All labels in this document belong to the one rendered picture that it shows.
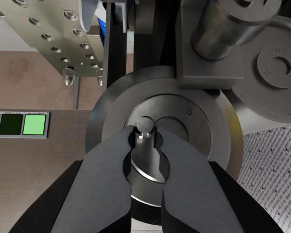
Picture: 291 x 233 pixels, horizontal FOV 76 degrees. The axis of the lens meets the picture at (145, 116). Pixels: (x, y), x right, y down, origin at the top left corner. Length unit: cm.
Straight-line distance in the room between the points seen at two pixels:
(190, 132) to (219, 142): 3
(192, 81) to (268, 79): 9
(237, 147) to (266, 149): 16
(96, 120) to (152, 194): 8
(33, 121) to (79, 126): 12
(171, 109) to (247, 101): 8
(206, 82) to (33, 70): 257
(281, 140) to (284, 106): 11
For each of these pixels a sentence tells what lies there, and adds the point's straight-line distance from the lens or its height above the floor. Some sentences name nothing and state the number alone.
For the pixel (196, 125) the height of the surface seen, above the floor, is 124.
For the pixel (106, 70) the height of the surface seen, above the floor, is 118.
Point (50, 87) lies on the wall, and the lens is 250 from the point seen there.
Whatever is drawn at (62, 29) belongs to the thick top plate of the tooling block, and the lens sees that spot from 42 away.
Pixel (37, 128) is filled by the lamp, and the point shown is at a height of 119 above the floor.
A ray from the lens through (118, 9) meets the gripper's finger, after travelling 25.
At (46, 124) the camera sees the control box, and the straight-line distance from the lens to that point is 56.
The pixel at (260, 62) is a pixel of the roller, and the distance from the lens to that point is 23.
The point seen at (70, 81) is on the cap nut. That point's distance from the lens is 56.
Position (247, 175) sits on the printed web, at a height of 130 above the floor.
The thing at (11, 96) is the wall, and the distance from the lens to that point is 268.
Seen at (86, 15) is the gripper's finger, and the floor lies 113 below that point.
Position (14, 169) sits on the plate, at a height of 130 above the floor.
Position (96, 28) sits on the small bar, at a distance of 39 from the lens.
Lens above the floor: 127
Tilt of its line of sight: 12 degrees down
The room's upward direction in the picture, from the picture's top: 180 degrees counter-clockwise
